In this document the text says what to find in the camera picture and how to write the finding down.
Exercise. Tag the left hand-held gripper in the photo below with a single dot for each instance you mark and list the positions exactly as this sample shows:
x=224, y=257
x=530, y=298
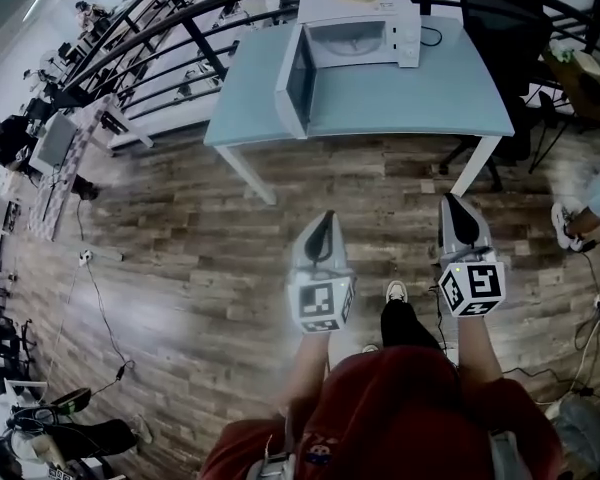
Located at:
x=320, y=298

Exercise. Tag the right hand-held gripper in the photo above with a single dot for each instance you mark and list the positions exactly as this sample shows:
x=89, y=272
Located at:
x=472, y=285

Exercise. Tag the glass turntable plate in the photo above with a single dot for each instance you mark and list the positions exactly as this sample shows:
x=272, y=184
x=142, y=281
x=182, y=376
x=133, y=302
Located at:
x=352, y=46

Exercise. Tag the white microwave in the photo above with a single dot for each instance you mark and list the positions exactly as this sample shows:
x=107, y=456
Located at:
x=400, y=18

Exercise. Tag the person's left forearm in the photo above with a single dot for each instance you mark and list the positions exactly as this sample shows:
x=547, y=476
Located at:
x=307, y=368

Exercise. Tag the person's right forearm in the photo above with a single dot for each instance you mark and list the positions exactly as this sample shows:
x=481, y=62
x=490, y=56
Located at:
x=477, y=348

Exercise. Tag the person's white shoe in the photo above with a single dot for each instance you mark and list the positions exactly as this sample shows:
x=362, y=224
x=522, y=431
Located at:
x=396, y=290
x=562, y=225

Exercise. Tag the person's black trouser leg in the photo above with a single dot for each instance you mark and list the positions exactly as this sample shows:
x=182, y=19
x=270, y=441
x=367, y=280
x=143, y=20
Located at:
x=402, y=325

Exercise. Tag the light blue table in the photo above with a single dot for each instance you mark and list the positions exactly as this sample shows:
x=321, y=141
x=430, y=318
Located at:
x=410, y=98

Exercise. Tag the wooden desk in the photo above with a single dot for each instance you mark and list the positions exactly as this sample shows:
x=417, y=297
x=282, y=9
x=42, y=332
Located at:
x=590, y=93

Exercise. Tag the person's red top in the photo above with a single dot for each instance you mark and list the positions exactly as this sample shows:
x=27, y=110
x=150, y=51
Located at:
x=405, y=418

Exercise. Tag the black office chair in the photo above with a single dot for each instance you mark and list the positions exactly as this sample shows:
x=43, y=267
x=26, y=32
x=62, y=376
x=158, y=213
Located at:
x=505, y=33

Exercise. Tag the tissue box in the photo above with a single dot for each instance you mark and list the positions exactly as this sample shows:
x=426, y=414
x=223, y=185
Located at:
x=587, y=61

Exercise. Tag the black metal railing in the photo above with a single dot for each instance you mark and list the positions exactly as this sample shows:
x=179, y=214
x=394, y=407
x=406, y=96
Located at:
x=145, y=43

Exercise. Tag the white monitor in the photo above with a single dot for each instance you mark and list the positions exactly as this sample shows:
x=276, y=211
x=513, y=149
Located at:
x=52, y=143

